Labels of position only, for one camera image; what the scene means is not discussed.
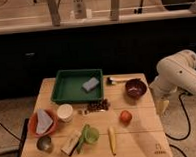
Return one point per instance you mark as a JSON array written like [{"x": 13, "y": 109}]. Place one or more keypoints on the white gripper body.
[{"x": 161, "y": 104}]

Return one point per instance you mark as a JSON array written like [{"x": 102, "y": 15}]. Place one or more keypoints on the red apple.
[{"x": 125, "y": 116}]

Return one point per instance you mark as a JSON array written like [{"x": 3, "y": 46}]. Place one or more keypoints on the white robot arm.
[{"x": 175, "y": 71}]

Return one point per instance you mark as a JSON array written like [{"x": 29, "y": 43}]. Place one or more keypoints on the white paper cup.
[{"x": 65, "y": 112}]

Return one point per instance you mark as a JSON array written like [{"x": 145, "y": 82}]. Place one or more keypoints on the dark purple bowl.
[{"x": 135, "y": 88}]

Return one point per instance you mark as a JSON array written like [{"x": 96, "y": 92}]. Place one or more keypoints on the yellow banana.
[{"x": 112, "y": 139}]

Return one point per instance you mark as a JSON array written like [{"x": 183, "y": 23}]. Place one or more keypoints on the bunch of dark grapes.
[{"x": 98, "y": 106}]

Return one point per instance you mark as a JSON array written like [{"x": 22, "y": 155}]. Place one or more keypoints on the grey sponge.
[{"x": 90, "y": 84}]

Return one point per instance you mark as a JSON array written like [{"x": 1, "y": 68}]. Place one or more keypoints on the green measuring scoop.
[{"x": 89, "y": 135}]

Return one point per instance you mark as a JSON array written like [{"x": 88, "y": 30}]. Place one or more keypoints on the green plastic tray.
[{"x": 68, "y": 86}]

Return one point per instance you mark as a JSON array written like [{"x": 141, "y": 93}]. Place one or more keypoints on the wooden block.
[{"x": 71, "y": 142}]

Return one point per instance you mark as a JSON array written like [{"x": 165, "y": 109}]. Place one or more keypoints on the grey folded cloth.
[{"x": 44, "y": 121}]

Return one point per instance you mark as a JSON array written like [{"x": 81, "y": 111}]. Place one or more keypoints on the orange plastic bowl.
[{"x": 33, "y": 123}]

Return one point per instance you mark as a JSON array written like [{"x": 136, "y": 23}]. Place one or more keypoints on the wooden handled brush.
[{"x": 115, "y": 80}]

